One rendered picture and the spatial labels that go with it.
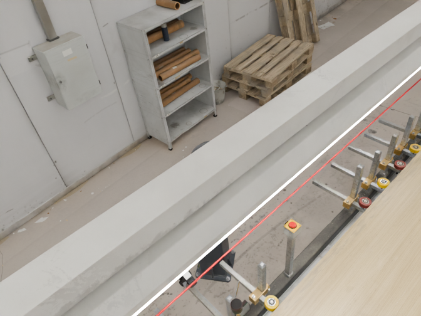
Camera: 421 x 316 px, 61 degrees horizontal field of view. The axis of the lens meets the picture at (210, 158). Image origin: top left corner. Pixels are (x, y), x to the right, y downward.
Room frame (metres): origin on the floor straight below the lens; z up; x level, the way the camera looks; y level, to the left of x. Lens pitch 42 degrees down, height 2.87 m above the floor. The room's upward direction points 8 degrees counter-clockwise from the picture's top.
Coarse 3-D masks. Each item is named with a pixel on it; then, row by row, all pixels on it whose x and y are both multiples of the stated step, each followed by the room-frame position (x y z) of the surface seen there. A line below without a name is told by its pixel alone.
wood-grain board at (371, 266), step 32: (416, 160) 1.86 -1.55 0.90; (384, 192) 1.59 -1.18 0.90; (416, 192) 1.55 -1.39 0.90; (384, 224) 1.33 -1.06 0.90; (416, 224) 1.30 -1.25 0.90; (352, 256) 1.14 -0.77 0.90; (384, 256) 1.11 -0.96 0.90; (416, 256) 1.08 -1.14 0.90; (320, 288) 0.97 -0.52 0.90; (352, 288) 0.94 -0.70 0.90; (384, 288) 0.92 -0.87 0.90; (416, 288) 0.89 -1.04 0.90
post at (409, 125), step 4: (412, 116) 2.10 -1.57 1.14; (408, 120) 2.10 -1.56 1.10; (412, 120) 2.08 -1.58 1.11; (408, 124) 2.10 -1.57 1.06; (412, 124) 2.09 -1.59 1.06; (408, 128) 2.09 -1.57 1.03; (404, 132) 2.11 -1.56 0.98; (408, 132) 2.08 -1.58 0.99; (404, 136) 2.10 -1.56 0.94; (408, 136) 2.10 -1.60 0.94; (404, 140) 2.09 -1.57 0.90; (400, 144) 2.11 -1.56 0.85; (404, 144) 2.08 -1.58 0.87; (400, 156) 2.08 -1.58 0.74
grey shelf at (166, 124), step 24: (192, 0) 4.12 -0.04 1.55; (120, 24) 3.72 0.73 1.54; (144, 24) 3.59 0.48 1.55; (192, 24) 4.18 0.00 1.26; (144, 48) 3.48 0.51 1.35; (168, 48) 3.63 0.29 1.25; (192, 48) 4.27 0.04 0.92; (144, 72) 3.56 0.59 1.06; (192, 72) 4.32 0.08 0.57; (144, 96) 3.64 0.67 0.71; (192, 96) 3.82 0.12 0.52; (144, 120) 3.75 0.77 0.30; (168, 120) 3.91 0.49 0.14; (192, 120) 3.83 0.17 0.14; (168, 144) 3.46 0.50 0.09
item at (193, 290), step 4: (192, 288) 1.09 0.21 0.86; (192, 292) 1.07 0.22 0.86; (196, 292) 1.07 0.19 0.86; (196, 296) 1.04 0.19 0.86; (200, 296) 1.04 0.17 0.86; (200, 300) 1.01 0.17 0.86; (204, 300) 1.01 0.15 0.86; (204, 304) 0.99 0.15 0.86; (208, 304) 0.98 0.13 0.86; (208, 308) 0.96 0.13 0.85; (212, 308) 0.95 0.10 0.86; (212, 312) 0.93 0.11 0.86; (216, 312) 0.93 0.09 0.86
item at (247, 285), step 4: (220, 264) 1.24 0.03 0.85; (224, 264) 1.23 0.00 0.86; (224, 268) 1.21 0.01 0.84; (228, 268) 1.20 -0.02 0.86; (228, 272) 1.18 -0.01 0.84; (232, 272) 1.17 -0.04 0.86; (236, 272) 1.16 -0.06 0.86; (232, 276) 1.15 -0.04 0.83; (236, 276) 1.13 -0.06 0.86; (240, 276) 1.13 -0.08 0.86; (240, 280) 1.11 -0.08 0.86; (244, 280) 1.10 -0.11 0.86; (244, 284) 1.08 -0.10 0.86; (248, 284) 1.07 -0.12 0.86; (248, 288) 1.05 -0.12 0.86; (252, 288) 1.04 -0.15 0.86; (260, 300) 0.97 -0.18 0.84
